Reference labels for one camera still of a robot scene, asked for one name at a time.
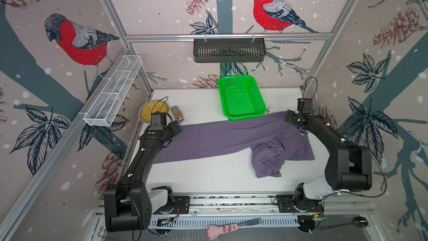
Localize purple trousers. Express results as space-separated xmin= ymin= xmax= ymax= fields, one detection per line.
xmin=155 ymin=111 xmax=314 ymax=178

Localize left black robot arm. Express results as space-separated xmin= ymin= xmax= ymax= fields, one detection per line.
xmin=104 ymin=121 xmax=182 ymax=233

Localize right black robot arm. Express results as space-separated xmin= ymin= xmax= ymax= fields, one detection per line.
xmin=285 ymin=98 xmax=372 ymax=205

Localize yellow round plate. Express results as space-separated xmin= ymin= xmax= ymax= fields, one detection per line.
xmin=138 ymin=99 xmax=169 ymax=124

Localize green plastic basket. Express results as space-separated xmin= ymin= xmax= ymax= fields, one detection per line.
xmin=217 ymin=75 xmax=266 ymax=121

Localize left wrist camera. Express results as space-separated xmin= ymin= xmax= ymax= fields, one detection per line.
xmin=149 ymin=112 xmax=168 ymax=131

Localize white wire mesh shelf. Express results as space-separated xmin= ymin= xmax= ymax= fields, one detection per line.
xmin=84 ymin=55 xmax=142 ymax=127

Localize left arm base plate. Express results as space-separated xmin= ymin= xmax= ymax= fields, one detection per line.
xmin=155 ymin=196 xmax=190 ymax=215

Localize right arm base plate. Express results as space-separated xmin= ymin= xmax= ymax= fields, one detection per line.
xmin=273 ymin=195 xmax=324 ymax=213

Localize aluminium mounting rail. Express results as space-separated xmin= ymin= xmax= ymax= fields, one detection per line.
xmin=96 ymin=191 xmax=372 ymax=218

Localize white ventilated cable duct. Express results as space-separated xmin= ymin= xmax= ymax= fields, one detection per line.
xmin=148 ymin=215 xmax=300 ymax=230

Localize black hanging wall basket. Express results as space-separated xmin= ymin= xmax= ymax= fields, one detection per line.
xmin=193 ymin=38 xmax=266 ymax=63

